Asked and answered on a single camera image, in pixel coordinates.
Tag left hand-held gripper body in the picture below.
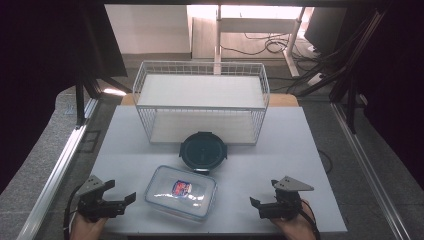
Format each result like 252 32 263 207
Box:
76 175 128 223

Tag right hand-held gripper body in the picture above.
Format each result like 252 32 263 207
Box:
259 175 315 221

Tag clear rectangular food container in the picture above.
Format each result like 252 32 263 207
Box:
144 165 218 222

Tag round dark food container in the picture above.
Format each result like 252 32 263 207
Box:
178 131 229 175

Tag white wire shelf rack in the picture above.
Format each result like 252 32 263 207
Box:
132 60 270 146

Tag person's left hand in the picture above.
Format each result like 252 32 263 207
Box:
69 213 108 240

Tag person's right hand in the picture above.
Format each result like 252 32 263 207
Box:
271 199 318 240

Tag wooden table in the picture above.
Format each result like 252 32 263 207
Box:
119 93 299 108

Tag black metal stand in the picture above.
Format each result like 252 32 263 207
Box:
74 3 133 129
296 9 391 134

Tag dark monitor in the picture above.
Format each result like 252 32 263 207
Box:
303 7 348 56

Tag right hand-held gripper cable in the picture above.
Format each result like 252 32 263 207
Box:
299 199 322 240

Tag hand-held gripper cable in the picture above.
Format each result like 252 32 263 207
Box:
299 199 322 240
63 184 84 240

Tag left hand-held gripper cable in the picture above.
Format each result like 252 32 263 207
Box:
63 184 84 240

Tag aluminium rail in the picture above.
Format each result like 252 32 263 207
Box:
331 101 411 240
16 98 99 240

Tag thin black cable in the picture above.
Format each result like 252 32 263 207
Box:
318 149 334 174

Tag black floor cables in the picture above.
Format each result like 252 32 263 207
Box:
221 32 321 64

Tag white desk frame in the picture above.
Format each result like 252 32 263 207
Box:
214 4 306 78

